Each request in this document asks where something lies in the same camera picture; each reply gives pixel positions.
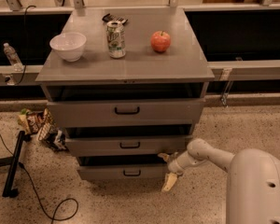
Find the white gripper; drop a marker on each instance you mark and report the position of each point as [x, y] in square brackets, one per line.
[174, 166]

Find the grey bottom drawer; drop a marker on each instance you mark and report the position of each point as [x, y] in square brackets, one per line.
[122, 171]

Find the grey drawer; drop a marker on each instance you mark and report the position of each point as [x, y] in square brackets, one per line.
[126, 113]
[122, 171]
[116, 146]

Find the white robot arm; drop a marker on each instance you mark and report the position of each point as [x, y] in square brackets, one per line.
[253, 182]

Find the grey middle drawer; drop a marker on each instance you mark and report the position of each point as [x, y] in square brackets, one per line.
[116, 146]

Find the grey top drawer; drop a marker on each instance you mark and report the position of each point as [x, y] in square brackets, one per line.
[126, 113]

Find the grey drawer cabinet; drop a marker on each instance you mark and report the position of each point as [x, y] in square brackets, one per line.
[141, 25]

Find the checkered snack bag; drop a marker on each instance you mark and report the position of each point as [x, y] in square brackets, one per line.
[52, 137]

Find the red apple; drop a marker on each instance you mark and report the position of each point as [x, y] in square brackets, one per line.
[160, 41]

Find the brown snack bag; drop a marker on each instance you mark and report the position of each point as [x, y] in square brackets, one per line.
[32, 121]

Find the green soda can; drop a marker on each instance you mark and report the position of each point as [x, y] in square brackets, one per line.
[115, 39]

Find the white bowl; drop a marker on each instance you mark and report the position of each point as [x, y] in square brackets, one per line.
[69, 46]

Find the black remote control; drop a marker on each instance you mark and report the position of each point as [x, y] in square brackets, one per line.
[109, 17]

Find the clear water bottle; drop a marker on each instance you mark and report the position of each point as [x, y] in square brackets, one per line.
[13, 57]

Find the clear hanging bracket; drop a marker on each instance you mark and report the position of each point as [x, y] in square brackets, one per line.
[225, 93]

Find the metal railing frame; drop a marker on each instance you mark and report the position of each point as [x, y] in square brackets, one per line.
[85, 72]

